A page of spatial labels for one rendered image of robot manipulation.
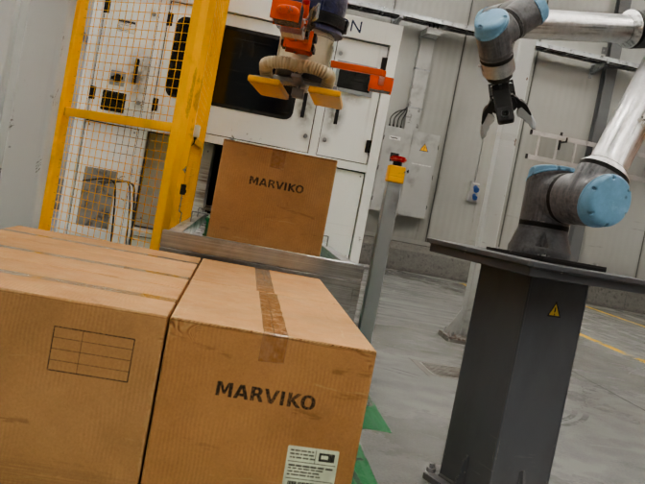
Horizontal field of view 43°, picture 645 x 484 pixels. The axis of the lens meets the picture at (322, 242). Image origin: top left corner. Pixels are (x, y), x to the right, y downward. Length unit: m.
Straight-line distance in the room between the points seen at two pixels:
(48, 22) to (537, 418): 2.44
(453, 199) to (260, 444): 10.61
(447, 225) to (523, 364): 9.65
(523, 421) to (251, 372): 1.17
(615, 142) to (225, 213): 1.28
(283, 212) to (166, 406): 1.39
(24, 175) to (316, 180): 1.33
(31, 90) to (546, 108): 9.81
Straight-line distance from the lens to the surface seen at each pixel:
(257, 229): 2.85
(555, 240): 2.52
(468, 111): 12.18
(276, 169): 2.85
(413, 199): 11.65
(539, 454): 2.63
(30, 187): 3.61
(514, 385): 2.48
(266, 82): 2.57
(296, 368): 1.57
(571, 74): 12.78
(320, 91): 2.55
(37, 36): 3.65
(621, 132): 2.49
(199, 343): 1.56
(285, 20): 2.12
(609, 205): 2.40
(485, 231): 5.87
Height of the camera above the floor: 0.81
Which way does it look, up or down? 3 degrees down
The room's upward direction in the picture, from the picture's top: 11 degrees clockwise
